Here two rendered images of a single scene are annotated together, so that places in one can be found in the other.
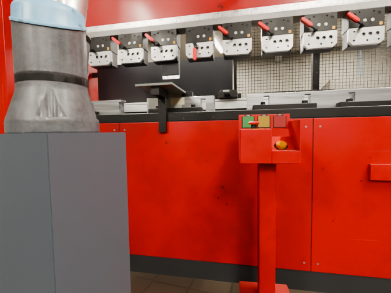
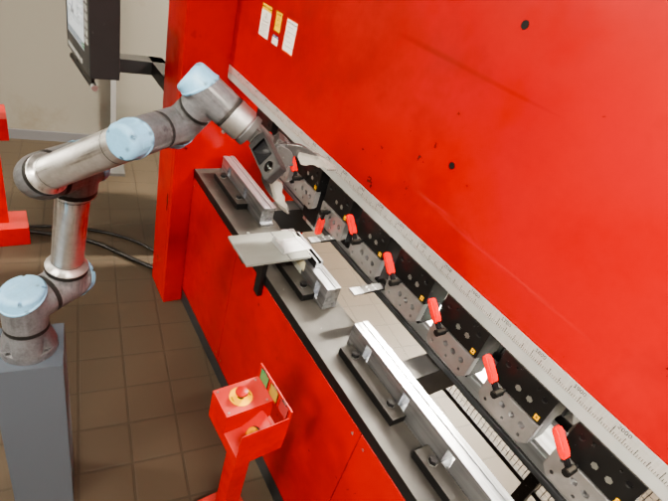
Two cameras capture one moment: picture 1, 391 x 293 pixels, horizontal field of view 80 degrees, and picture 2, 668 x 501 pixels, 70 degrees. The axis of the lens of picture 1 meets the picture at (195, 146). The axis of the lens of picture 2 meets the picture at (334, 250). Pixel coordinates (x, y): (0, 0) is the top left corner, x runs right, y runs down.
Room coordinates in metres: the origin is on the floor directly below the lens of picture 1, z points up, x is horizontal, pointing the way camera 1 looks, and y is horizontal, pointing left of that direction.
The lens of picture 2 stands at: (0.20, -0.92, 2.00)
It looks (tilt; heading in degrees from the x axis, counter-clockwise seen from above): 33 degrees down; 38
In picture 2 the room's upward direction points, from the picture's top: 17 degrees clockwise
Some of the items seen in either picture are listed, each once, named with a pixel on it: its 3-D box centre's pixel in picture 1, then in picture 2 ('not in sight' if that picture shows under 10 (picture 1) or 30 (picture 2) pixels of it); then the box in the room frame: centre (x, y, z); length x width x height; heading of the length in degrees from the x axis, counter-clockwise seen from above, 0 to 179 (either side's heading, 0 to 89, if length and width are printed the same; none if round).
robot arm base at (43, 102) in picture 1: (54, 106); (27, 334); (0.44, 0.26, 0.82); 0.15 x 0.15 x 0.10
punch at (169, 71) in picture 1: (170, 70); (311, 215); (1.36, 0.13, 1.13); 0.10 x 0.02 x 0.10; 79
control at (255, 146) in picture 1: (266, 136); (249, 413); (0.88, -0.27, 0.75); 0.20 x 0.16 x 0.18; 81
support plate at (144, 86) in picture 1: (162, 89); (269, 247); (1.22, 0.16, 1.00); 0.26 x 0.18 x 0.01; 169
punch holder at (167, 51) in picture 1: (166, 47); (315, 181); (1.37, 0.16, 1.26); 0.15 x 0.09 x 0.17; 79
